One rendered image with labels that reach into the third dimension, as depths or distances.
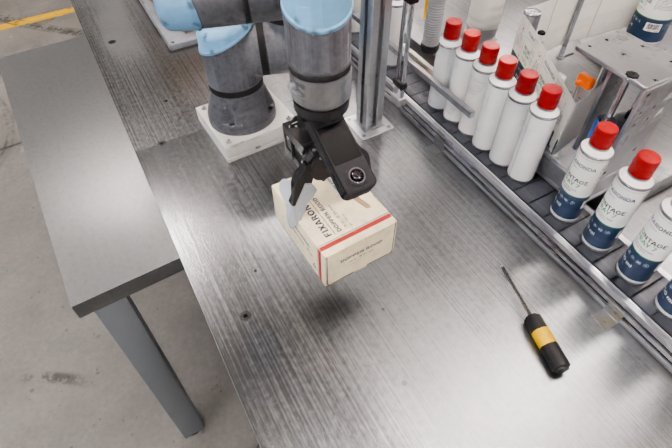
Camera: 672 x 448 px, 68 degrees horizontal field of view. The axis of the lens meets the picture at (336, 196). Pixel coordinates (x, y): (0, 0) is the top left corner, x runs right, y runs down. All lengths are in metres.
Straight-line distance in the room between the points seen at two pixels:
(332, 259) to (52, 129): 0.84
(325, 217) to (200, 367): 1.13
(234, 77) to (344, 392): 0.62
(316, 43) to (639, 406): 0.70
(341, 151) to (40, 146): 0.84
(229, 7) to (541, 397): 0.70
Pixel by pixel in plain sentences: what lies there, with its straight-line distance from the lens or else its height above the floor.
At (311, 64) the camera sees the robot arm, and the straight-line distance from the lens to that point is 0.57.
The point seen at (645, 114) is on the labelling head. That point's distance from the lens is 0.95.
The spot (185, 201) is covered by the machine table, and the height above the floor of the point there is 0.83.
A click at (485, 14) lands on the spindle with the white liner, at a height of 0.96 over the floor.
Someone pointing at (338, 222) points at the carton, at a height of 1.03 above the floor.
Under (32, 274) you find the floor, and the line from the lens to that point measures 2.21.
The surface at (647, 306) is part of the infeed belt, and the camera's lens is 0.95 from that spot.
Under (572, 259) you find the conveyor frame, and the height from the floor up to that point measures 0.87.
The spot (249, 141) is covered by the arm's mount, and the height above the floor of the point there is 0.87.
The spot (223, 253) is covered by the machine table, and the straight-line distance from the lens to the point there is 0.95.
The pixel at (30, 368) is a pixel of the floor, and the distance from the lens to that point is 1.99.
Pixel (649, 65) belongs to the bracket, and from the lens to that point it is 0.94.
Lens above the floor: 1.58
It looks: 48 degrees down
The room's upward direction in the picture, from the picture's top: straight up
